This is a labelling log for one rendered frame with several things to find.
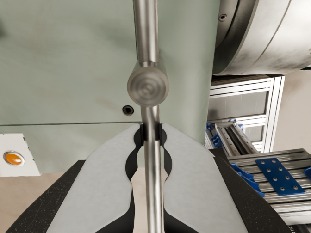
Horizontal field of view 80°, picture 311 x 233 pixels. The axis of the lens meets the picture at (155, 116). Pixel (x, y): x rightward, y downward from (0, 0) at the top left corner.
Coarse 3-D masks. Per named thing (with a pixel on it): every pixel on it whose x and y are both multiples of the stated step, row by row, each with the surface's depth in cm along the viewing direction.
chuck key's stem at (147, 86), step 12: (132, 72) 10; (144, 72) 9; (156, 72) 9; (132, 84) 9; (144, 84) 9; (156, 84) 9; (168, 84) 10; (132, 96) 10; (144, 96) 10; (156, 96) 10
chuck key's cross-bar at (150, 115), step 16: (144, 0) 9; (144, 16) 9; (144, 32) 10; (144, 48) 10; (144, 112) 12; (144, 128) 13; (144, 144) 13; (144, 160) 14; (160, 160) 14; (160, 176) 14; (160, 192) 14; (160, 208) 14; (160, 224) 14
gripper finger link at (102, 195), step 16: (128, 128) 12; (112, 144) 10; (128, 144) 10; (96, 160) 9; (112, 160) 9; (128, 160) 9; (80, 176) 8; (96, 176) 8; (112, 176) 8; (128, 176) 10; (80, 192) 8; (96, 192) 7; (112, 192) 7; (128, 192) 7; (64, 208) 7; (80, 208) 7; (96, 208) 7; (112, 208) 7; (128, 208) 7; (64, 224) 6; (80, 224) 6; (96, 224) 6; (112, 224) 6; (128, 224) 7
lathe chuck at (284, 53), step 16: (304, 0) 20; (288, 16) 21; (304, 16) 21; (288, 32) 22; (304, 32) 22; (272, 48) 24; (288, 48) 24; (304, 48) 24; (256, 64) 27; (272, 64) 28; (288, 64) 28; (304, 64) 28
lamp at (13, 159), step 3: (9, 153) 26; (6, 156) 26; (9, 156) 26; (12, 156) 26; (15, 156) 26; (18, 156) 26; (6, 159) 26; (9, 159) 26; (12, 159) 26; (15, 159) 26; (18, 159) 26; (9, 162) 27; (12, 162) 26; (15, 162) 26; (18, 162) 26
